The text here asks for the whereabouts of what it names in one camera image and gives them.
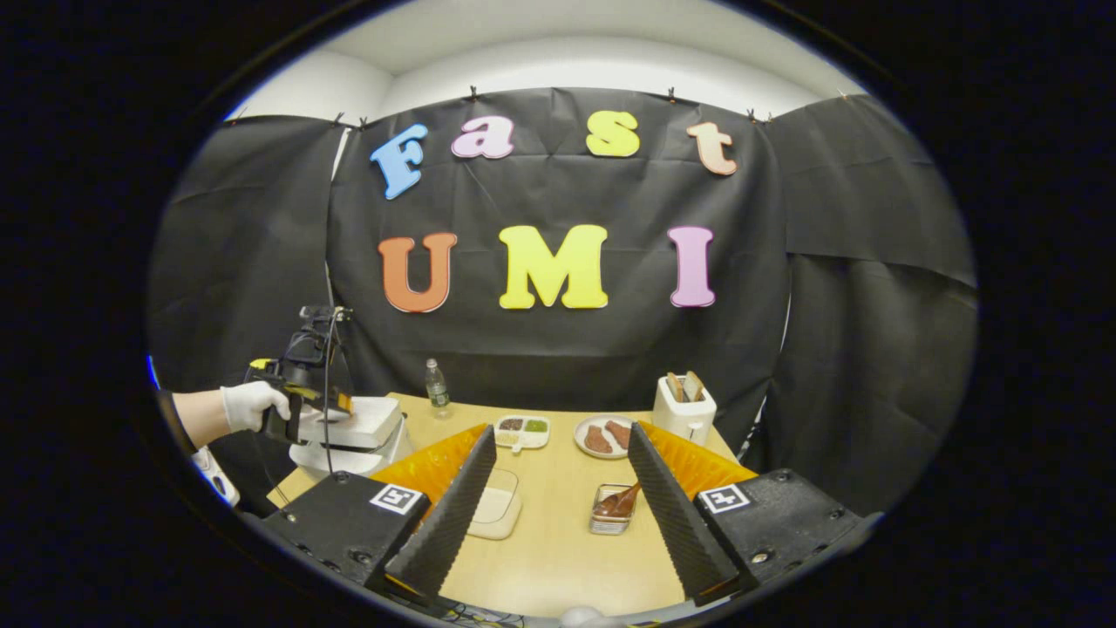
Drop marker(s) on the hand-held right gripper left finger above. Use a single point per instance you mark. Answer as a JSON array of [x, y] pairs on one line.
[[440, 532]]

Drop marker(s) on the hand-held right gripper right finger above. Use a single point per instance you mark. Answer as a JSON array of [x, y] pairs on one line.
[[680, 532]]

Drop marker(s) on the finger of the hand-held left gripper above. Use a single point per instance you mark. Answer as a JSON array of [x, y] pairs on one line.
[[327, 401]]

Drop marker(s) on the white rice cooker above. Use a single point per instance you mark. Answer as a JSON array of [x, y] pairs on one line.
[[366, 427]]

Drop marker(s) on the clear rice container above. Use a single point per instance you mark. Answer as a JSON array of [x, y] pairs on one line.
[[497, 530]]

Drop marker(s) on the brown wooden spoon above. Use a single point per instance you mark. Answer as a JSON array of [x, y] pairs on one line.
[[617, 501]]

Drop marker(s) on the white toaster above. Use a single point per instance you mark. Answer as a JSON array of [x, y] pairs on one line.
[[684, 423]]

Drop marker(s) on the clear plastic water bottle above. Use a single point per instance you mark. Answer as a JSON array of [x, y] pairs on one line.
[[438, 392]]

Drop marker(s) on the brown meat piece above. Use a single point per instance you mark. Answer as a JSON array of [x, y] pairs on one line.
[[619, 434], [598, 440]]

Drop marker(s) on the white divided grain tray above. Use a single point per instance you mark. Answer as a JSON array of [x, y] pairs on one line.
[[521, 433]]

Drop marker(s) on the white round plate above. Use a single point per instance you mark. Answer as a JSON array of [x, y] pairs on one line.
[[582, 445]]

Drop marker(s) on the toast slice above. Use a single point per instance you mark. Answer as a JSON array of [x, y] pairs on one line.
[[675, 388], [694, 385]]

